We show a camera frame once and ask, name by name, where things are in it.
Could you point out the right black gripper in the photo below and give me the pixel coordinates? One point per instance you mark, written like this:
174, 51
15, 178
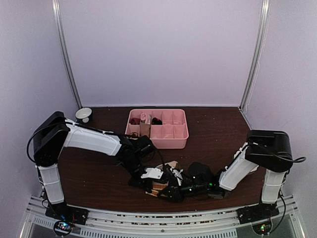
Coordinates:
175, 193

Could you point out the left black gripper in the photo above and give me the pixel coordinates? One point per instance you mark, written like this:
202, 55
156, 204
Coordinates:
146, 183

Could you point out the striped beige green sock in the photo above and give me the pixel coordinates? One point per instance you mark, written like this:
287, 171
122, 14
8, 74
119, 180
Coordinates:
158, 188

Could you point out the pink divided organizer box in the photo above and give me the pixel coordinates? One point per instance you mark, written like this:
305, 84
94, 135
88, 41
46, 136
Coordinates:
173, 134

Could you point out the argyle black red orange sock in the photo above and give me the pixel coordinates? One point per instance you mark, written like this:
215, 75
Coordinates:
157, 121

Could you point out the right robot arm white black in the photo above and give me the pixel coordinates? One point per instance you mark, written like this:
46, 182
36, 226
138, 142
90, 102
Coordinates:
263, 148

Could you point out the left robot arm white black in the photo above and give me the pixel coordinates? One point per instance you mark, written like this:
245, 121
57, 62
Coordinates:
57, 132

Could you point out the rolled socks in box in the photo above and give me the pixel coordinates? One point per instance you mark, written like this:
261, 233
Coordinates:
140, 126

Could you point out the dark bowl white inside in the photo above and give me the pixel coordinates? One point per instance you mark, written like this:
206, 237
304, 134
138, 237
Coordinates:
84, 115

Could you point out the white scalloped bowl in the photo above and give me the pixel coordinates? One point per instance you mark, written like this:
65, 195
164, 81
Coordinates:
253, 170

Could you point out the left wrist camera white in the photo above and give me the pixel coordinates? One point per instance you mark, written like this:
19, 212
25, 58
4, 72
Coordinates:
152, 173

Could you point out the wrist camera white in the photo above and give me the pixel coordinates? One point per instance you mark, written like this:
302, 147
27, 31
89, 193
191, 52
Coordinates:
178, 175
152, 173

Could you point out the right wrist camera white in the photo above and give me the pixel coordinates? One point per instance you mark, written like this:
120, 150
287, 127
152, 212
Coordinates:
178, 175

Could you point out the left aluminium frame post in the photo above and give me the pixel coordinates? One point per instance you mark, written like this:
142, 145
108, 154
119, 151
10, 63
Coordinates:
64, 51

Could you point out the aluminium frame post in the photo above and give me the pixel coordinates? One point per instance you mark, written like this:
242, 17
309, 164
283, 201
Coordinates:
256, 55
64, 51

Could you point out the right aluminium frame post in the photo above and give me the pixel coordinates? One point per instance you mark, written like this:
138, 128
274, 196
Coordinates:
256, 55

